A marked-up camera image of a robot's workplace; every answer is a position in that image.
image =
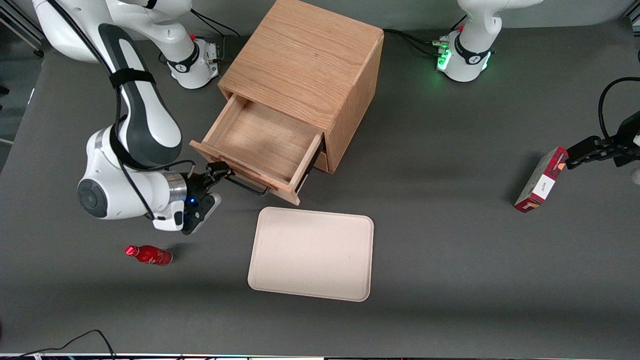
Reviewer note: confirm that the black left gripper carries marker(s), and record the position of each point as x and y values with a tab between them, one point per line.
628	134

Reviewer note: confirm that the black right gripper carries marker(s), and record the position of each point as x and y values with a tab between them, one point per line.
195	188

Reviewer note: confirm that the wooden drawer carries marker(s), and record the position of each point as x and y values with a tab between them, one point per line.
265	142

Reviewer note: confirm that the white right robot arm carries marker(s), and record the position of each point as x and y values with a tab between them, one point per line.
145	120

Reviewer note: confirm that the wooden drawer cabinet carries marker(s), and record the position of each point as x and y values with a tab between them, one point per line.
305	60

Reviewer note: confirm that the red and white box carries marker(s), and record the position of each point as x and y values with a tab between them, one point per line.
542	182

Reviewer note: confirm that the red bottle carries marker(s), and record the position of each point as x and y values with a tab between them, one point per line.
150	255

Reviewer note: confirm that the beige plastic tray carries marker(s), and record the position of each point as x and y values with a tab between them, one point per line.
312	255

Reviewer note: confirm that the black metal stand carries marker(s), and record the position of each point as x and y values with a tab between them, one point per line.
22	32

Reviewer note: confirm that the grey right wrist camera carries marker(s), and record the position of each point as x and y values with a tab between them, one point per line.
207	210

